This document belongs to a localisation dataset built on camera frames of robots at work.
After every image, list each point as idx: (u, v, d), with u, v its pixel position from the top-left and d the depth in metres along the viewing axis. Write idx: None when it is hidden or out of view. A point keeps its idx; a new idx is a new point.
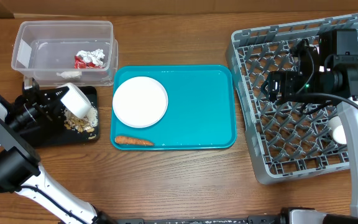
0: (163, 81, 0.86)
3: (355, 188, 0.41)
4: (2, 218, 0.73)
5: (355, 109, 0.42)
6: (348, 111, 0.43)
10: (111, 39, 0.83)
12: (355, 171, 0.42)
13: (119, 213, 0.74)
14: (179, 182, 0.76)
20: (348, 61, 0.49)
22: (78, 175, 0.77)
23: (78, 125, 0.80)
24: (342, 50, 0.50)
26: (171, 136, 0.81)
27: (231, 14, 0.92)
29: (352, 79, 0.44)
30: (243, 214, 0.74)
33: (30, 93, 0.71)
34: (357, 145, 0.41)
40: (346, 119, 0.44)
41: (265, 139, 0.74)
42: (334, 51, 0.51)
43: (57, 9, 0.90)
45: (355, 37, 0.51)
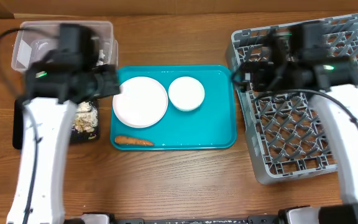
0: (163, 81, 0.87)
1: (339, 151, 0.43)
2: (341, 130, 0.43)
3: (342, 176, 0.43)
4: (2, 218, 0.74)
5: (328, 101, 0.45)
6: (322, 103, 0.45)
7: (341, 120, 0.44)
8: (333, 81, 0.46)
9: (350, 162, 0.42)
10: (111, 40, 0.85)
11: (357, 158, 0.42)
12: (338, 160, 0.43)
13: (119, 212, 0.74)
14: (179, 182, 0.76)
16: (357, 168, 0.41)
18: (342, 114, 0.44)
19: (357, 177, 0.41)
20: (317, 52, 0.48)
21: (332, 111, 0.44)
22: (78, 176, 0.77)
23: (78, 125, 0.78)
24: (310, 44, 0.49)
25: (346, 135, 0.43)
26: (171, 137, 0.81)
27: (231, 14, 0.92)
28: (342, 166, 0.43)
29: (321, 73, 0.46)
30: (243, 214, 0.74)
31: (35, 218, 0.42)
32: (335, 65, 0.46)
33: (89, 50, 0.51)
34: (335, 135, 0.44)
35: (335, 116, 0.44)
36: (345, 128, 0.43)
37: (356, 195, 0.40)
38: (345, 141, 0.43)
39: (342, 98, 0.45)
40: (321, 112, 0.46)
41: (265, 139, 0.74)
42: (304, 45, 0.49)
43: (57, 10, 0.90)
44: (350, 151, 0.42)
45: (321, 33, 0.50)
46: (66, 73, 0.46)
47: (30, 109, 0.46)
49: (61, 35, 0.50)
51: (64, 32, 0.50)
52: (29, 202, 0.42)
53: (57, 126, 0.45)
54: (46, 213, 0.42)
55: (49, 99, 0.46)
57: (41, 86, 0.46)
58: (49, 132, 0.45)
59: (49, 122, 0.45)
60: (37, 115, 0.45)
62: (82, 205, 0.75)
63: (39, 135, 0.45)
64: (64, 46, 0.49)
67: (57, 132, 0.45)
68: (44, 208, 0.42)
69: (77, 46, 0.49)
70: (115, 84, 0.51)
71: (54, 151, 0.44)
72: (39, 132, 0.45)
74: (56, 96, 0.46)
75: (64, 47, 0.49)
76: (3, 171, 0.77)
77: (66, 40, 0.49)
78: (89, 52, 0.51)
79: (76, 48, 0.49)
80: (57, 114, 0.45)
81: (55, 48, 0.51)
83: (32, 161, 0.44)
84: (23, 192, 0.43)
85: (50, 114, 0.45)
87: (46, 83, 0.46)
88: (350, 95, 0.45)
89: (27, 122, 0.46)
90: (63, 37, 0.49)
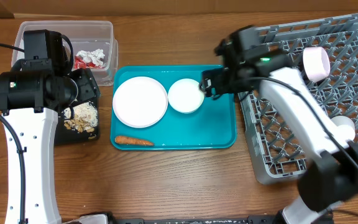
0: (163, 81, 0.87)
1: (294, 122, 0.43)
2: (290, 103, 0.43)
3: (303, 141, 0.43)
4: (2, 217, 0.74)
5: (270, 83, 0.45)
6: (267, 86, 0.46)
7: (285, 94, 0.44)
8: (273, 68, 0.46)
9: (305, 128, 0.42)
10: (111, 39, 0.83)
11: (306, 121, 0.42)
12: (296, 129, 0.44)
13: (119, 212, 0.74)
14: (179, 182, 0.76)
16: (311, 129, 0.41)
18: (284, 89, 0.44)
19: (312, 136, 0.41)
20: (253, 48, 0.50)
21: (276, 88, 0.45)
22: (78, 175, 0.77)
23: (78, 125, 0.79)
24: (248, 45, 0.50)
25: (292, 104, 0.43)
26: (171, 137, 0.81)
27: (231, 14, 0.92)
28: (301, 134, 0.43)
29: (261, 65, 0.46)
30: (243, 213, 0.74)
31: None
32: (271, 56, 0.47)
33: (61, 58, 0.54)
34: (286, 108, 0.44)
35: (279, 91, 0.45)
36: (291, 99, 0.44)
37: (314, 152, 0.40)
38: (294, 110, 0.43)
39: (284, 78, 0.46)
40: (269, 93, 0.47)
41: (265, 139, 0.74)
42: (242, 47, 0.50)
43: (56, 10, 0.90)
44: (301, 119, 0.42)
45: (253, 35, 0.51)
46: (38, 79, 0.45)
47: (9, 121, 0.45)
49: (30, 43, 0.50)
51: (31, 38, 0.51)
52: (23, 212, 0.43)
53: (40, 132, 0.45)
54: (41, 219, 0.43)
55: (26, 108, 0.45)
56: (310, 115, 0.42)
57: (15, 96, 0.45)
58: (33, 140, 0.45)
59: (32, 130, 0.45)
60: (17, 126, 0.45)
62: (82, 205, 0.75)
63: (23, 144, 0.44)
64: (33, 54, 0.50)
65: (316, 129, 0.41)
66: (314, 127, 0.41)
67: (40, 141, 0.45)
68: (40, 215, 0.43)
69: (47, 53, 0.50)
70: (93, 88, 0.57)
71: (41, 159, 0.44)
72: (22, 142, 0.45)
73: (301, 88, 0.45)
74: (33, 104, 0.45)
75: (36, 55, 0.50)
76: (3, 171, 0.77)
77: (34, 48, 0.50)
78: (59, 60, 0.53)
79: (46, 53, 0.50)
80: (36, 124, 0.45)
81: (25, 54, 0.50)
83: (19, 173, 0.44)
84: (17, 203, 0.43)
85: (31, 122, 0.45)
87: (19, 92, 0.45)
88: (288, 74, 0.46)
89: (7, 133, 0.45)
90: (29, 44, 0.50)
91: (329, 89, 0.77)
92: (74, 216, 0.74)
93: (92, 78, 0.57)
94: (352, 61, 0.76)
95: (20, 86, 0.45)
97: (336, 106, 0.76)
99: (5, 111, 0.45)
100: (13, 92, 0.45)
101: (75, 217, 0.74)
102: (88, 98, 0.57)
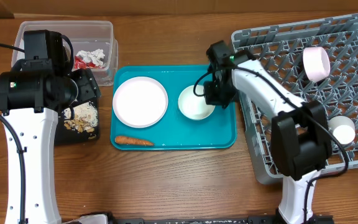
0: (163, 81, 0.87)
1: (259, 97, 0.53)
2: (253, 83, 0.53)
3: (268, 109, 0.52)
4: (2, 218, 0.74)
5: (237, 71, 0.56)
6: (236, 76, 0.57)
7: (249, 77, 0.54)
8: (240, 62, 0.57)
9: (265, 98, 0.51)
10: (111, 39, 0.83)
11: (268, 93, 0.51)
12: (262, 102, 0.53)
13: (119, 213, 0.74)
14: (179, 182, 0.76)
16: (270, 98, 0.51)
18: (248, 73, 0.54)
19: (272, 104, 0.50)
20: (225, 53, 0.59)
21: (243, 75, 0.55)
22: (78, 175, 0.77)
23: (78, 125, 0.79)
24: (220, 53, 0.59)
25: (257, 83, 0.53)
26: (171, 137, 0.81)
27: (231, 14, 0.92)
28: (266, 106, 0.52)
29: (229, 63, 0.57)
30: (243, 213, 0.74)
31: None
32: (236, 55, 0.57)
33: (62, 58, 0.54)
34: (252, 88, 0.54)
35: (246, 77, 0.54)
36: (255, 80, 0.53)
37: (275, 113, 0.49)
38: (257, 86, 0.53)
39: (248, 66, 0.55)
40: (238, 80, 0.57)
41: (265, 139, 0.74)
42: (215, 56, 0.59)
43: (56, 10, 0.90)
44: (263, 91, 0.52)
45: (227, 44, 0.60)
46: (38, 79, 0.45)
47: (9, 121, 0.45)
49: (29, 43, 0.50)
51: (31, 37, 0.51)
52: (23, 212, 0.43)
53: (40, 132, 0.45)
54: (40, 220, 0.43)
55: (27, 108, 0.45)
56: (270, 88, 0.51)
57: (15, 96, 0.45)
58: (33, 141, 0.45)
59: (33, 130, 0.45)
60: (17, 126, 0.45)
62: (82, 205, 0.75)
63: (23, 144, 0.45)
64: (34, 54, 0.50)
65: (275, 96, 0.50)
66: (274, 96, 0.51)
67: (40, 141, 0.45)
68: (40, 216, 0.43)
69: (47, 52, 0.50)
70: (93, 88, 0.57)
71: (41, 160, 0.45)
72: (22, 142, 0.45)
73: (261, 70, 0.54)
74: (33, 104, 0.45)
75: (36, 55, 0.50)
76: (4, 171, 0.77)
77: (35, 47, 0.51)
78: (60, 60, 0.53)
79: (46, 53, 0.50)
80: (36, 124, 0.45)
81: (26, 53, 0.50)
83: (19, 173, 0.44)
84: (16, 203, 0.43)
85: (32, 122, 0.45)
87: (20, 92, 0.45)
88: (251, 63, 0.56)
89: (8, 132, 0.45)
90: (30, 43, 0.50)
91: (329, 89, 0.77)
92: (74, 216, 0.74)
93: (92, 78, 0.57)
94: (351, 62, 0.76)
95: (20, 86, 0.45)
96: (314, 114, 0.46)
97: (336, 106, 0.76)
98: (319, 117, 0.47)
99: (5, 111, 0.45)
100: (12, 92, 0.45)
101: (75, 217, 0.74)
102: (88, 98, 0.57)
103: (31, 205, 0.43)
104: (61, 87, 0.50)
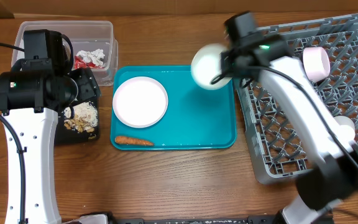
0: (163, 81, 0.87)
1: (296, 118, 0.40)
2: (294, 100, 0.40)
3: (304, 140, 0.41)
4: (2, 217, 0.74)
5: (270, 73, 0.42)
6: (266, 76, 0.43)
7: (287, 88, 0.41)
8: (273, 56, 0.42)
9: (308, 127, 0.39)
10: (111, 39, 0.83)
11: (311, 120, 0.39)
12: (298, 128, 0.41)
13: (119, 213, 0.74)
14: (179, 182, 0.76)
16: (314, 130, 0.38)
18: (286, 82, 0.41)
19: (316, 139, 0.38)
20: (253, 39, 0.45)
21: (278, 83, 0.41)
22: (78, 176, 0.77)
23: (78, 125, 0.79)
24: (244, 32, 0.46)
25: (297, 101, 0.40)
26: (171, 136, 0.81)
27: (231, 14, 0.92)
28: (302, 135, 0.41)
29: (259, 54, 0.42)
30: (243, 213, 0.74)
31: None
32: (271, 43, 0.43)
33: (63, 57, 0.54)
34: (289, 104, 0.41)
35: (283, 88, 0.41)
36: (295, 97, 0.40)
37: (318, 155, 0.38)
38: (298, 106, 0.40)
39: (286, 69, 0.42)
40: (271, 84, 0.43)
41: (265, 139, 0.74)
42: (238, 36, 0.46)
43: (57, 10, 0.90)
44: (304, 116, 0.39)
45: (253, 20, 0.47)
46: (38, 79, 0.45)
47: (9, 121, 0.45)
49: (30, 42, 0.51)
51: (31, 37, 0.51)
52: (23, 212, 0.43)
53: (40, 132, 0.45)
54: (40, 220, 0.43)
55: (27, 108, 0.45)
56: (314, 114, 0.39)
57: (15, 96, 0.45)
58: (33, 141, 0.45)
59: (33, 130, 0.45)
60: (17, 126, 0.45)
62: (82, 205, 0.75)
63: (23, 144, 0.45)
64: (34, 53, 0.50)
65: (321, 129, 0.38)
66: (318, 126, 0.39)
67: (40, 141, 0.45)
68: (40, 216, 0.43)
69: (47, 52, 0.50)
70: (93, 88, 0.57)
71: (41, 160, 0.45)
72: (22, 142, 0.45)
73: (306, 81, 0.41)
74: (33, 104, 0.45)
75: (36, 54, 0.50)
76: (4, 170, 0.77)
77: (35, 46, 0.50)
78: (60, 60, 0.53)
79: (46, 53, 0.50)
80: (36, 124, 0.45)
81: (26, 53, 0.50)
83: (19, 173, 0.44)
84: (17, 203, 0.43)
85: (32, 122, 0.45)
87: (19, 92, 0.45)
88: (292, 64, 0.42)
89: (8, 132, 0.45)
90: (29, 43, 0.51)
91: (329, 89, 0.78)
92: (74, 216, 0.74)
93: (91, 78, 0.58)
94: (351, 62, 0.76)
95: (20, 86, 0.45)
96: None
97: (335, 106, 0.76)
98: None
99: (5, 111, 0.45)
100: (12, 92, 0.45)
101: (75, 217, 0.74)
102: (88, 98, 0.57)
103: (32, 204, 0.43)
104: (61, 88, 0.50)
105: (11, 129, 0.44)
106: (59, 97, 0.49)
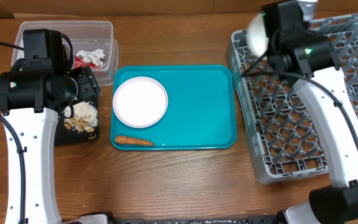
0: (163, 81, 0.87)
1: (326, 134, 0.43)
2: (330, 119, 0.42)
3: (330, 160, 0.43)
4: (2, 218, 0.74)
5: (311, 84, 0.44)
6: (304, 87, 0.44)
7: (325, 106, 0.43)
8: (314, 65, 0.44)
9: (339, 150, 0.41)
10: (111, 39, 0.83)
11: (345, 143, 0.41)
12: (325, 144, 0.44)
13: (119, 213, 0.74)
14: (179, 182, 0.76)
16: (345, 154, 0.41)
18: (325, 98, 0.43)
19: (344, 161, 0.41)
20: (294, 35, 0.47)
21: (316, 96, 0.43)
22: (78, 176, 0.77)
23: (78, 125, 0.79)
24: (286, 25, 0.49)
25: (334, 122, 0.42)
26: (171, 136, 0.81)
27: (231, 14, 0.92)
28: (329, 154, 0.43)
29: (300, 58, 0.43)
30: (243, 213, 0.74)
31: None
32: (314, 47, 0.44)
33: (63, 56, 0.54)
34: (322, 120, 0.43)
35: (320, 102, 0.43)
36: (332, 116, 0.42)
37: (344, 180, 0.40)
38: (333, 127, 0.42)
39: (325, 82, 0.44)
40: (306, 94, 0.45)
41: (265, 139, 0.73)
42: (279, 27, 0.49)
43: (56, 10, 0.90)
44: (337, 136, 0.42)
45: (297, 11, 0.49)
46: (38, 79, 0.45)
47: (9, 121, 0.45)
49: (29, 42, 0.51)
51: (31, 37, 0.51)
52: (23, 212, 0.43)
53: (41, 132, 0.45)
54: (40, 220, 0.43)
55: (27, 108, 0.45)
56: (348, 137, 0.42)
57: (15, 96, 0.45)
58: (33, 141, 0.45)
59: (33, 129, 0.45)
60: (17, 126, 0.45)
62: (82, 205, 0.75)
63: (23, 144, 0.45)
64: (33, 53, 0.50)
65: (352, 152, 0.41)
66: (348, 147, 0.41)
67: (40, 141, 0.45)
68: (39, 216, 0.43)
69: (46, 51, 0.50)
70: (93, 86, 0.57)
71: (41, 159, 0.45)
72: (22, 142, 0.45)
73: (345, 101, 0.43)
74: (33, 104, 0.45)
75: (36, 54, 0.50)
76: (4, 170, 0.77)
77: (34, 46, 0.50)
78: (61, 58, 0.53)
79: (46, 53, 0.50)
80: (36, 124, 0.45)
81: (26, 53, 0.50)
83: (19, 173, 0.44)
84: (17, 203, 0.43)
85: (32, 122, 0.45)
87: (19, 92, 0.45)
88: (334, 79, 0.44)
89: (8, 132, 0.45)
90: (29, 43, 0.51)
91: None
92: (74, 216, 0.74)
93: (92, 76, 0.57)
94: (351, 62, 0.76)
95: (20, 86, 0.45)
96: None
97: None
98: None
99: (5, 111, 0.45)
100: (12, 92, 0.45)
101: (75, 218, 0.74)
102: (88, 97, 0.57)
103: (31, 204, 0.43)
104: (61, 88, 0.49)
105: (11, 129, 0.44)
106: (59, 97, 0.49)
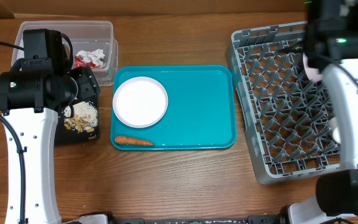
0: (163, 81, 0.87)
1: (344, 119, 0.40)
2: (349, 102, 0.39)
3: (344, 144, 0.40)
4: (2, 217, 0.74)
5: (338, 70, 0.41)
6: (331, 71, 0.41)
7: (348, 91, 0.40)
8: (346, 54, 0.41)
9: (354, 134, 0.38)
10: (111, 39, 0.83)
11: None
12: (342, 129, 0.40)
13: (119, 212, 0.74)
14: (179, 182, 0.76)
16: None
18: (348, 83, 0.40)
19: (357, 145, 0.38)
20: (334, 27, 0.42)
21: (341, 81, 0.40)
22: (78, 175, 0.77)
23: (78, 125, 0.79)
24: (328, 14, 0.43)
25: (353, 106, 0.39)
26: (171, 136, 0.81)
27: (231, 14, 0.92)
28: (343, 139, 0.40)
29: (334, 46, 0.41)
30: (243, 213, 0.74)
31: None
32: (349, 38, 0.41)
33: (63, 57, 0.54)
34: (342, 104, 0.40)
35: (344, 88, 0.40)
36: (353, 100, 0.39)
37: (353, 163, 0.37)
38: (352, 111, 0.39)
39: (354, 70, 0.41)
40: (330, 81, 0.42)
41: (265, 139, 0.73)
42: (320, 15, 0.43)
43: (57, 10, 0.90)
44: (355, 120, 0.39)
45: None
46: (38, 79, 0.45)
47: (9, 121, 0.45)
49: (29, 42, 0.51)
51: (30, 37, 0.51)
52: (23, 212, 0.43)
53: (40, 132, 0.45)
54: (40, 220, 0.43)
55: (27, 108, 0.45)
56: None
57: (15, 96, 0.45)
58: (33, 141, 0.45)
59: (33, 129, 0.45)
60: (17, 126, 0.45)
62: (82, 205, 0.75)
63: (23, 144, 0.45)
64: (33, 53, 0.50)
65: None
66: None
67: (40, 141, 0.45)
68: (40, 216, 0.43)
69: (47, 51, 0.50)
70: (93, 86, 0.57)
71: (41, 160, 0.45)
72: (22, 142, 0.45)
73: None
74: (33, 104, 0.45)
75: (36, 53, 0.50)
76: (4, 170, 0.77)
77: (34, 46, 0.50)
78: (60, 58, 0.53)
79: (46, 53, 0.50)
80: (36, 124, 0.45)
81: (26, 53, 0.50)
83: (19, 173, 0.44)
84: (17, 203, 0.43)
85: (32, 122, 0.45)
87: (19, 92, 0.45)
88: None
89: (8, 132, 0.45)
90: (29, 42, 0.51)
91: None
92: (74, 216, 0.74)
93: (92, 76, 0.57)
94: None
95: (20, 86, 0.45)
96: None
97: None
98: None
99: (5, 111, 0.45)
100: (12, 93, 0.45)
101: (75, 217, 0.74)
102: (88, 96, 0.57)
103: (32, 204, 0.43)
104: (61, 87, 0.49)
105: (11, 129, 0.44)
106: (59, 97, 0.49)
